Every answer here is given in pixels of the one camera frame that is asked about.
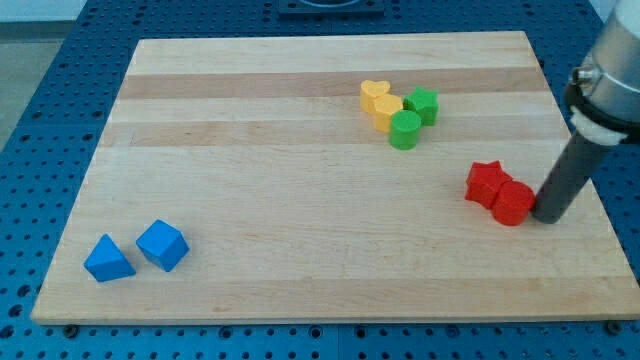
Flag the yellow heart block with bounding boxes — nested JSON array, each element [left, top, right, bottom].
[[360, 80, 391, 114]]

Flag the yellow hexagon block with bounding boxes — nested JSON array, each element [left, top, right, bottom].
[[373, 94, 403, 133]]

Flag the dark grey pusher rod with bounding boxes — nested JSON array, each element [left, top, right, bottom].
[[531, 131, 612, 224]]

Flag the light wooden board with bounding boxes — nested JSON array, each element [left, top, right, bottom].
[[31, 31, 639, 325]]

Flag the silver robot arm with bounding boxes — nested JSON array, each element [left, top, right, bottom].
[[565, 0, 639, 146]]

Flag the red cylinder block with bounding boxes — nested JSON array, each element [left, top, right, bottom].
[[491, 181, 536, 226]]

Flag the green cylinder block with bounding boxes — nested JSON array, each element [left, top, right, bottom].
[[389, 110, 422, 150]]

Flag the red star block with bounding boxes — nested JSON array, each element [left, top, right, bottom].
[[465, 161, 513, 209]]

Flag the green star block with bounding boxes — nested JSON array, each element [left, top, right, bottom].
[[403, 87, 439, 126]]

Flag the blue cube block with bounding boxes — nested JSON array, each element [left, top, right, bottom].
[[136, 219, 190, 272]]

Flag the blue triangular prism block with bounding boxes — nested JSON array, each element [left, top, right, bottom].
[[84, 234, 136, 282]]

